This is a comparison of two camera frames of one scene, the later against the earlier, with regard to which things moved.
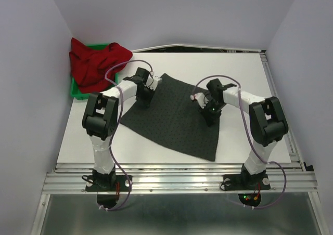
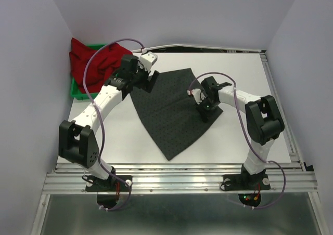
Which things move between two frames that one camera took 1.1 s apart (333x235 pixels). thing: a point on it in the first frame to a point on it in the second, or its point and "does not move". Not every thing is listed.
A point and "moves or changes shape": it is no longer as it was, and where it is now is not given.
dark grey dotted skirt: x=175 y=117 moves or changes shape
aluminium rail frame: x=294 y=178 does not move
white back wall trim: x=167 y=46 does not move
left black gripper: x=146 y=102 to x=144 y=85
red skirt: x=88 y=66 does not move
